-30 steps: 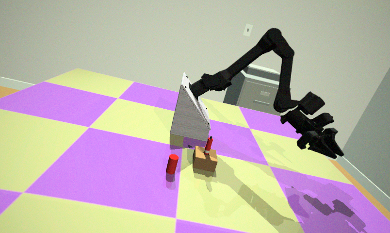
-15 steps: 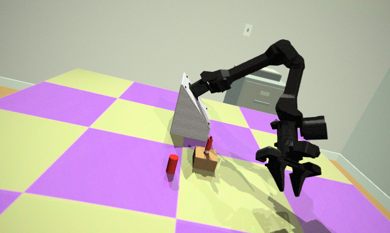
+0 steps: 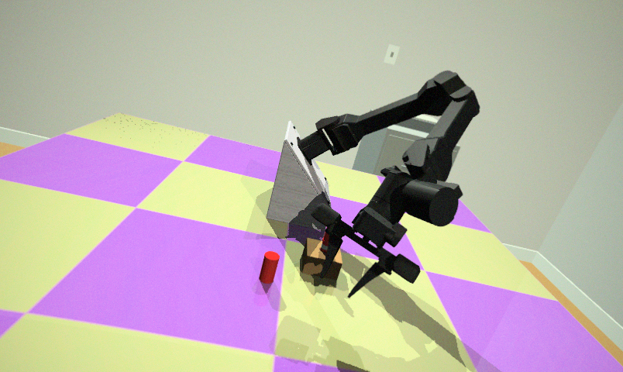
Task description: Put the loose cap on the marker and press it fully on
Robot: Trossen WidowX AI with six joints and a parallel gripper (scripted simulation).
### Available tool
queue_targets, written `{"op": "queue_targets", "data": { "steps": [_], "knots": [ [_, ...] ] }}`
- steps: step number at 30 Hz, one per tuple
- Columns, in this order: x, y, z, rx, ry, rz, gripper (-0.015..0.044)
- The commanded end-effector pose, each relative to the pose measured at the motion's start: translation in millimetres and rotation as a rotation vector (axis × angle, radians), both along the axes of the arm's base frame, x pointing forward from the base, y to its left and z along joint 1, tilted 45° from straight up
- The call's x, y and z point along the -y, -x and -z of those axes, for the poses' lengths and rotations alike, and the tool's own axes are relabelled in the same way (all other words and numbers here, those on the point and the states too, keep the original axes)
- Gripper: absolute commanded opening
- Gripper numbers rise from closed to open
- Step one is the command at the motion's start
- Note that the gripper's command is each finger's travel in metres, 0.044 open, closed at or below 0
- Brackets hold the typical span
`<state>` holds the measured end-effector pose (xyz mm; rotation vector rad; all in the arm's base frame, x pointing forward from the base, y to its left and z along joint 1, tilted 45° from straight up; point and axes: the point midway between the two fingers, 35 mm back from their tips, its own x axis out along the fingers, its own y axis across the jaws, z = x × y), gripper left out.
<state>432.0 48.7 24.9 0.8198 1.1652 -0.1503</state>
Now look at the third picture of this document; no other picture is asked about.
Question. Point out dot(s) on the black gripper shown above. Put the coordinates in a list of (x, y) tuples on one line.
[(387, 262)]

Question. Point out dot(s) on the tan wooden block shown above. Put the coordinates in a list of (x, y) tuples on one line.
[(313, 260)]

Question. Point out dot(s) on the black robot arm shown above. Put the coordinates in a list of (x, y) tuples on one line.
[(424, 193)]

